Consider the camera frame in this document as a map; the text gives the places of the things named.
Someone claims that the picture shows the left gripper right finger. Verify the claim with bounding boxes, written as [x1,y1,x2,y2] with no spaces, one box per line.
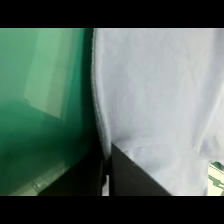
[109,142,172,197]

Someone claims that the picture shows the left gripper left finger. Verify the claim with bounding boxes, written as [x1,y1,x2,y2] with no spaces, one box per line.
[37,143,108,197]

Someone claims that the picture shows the light blue shirt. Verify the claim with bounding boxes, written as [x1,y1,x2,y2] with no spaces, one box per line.
[91,28,224,197]

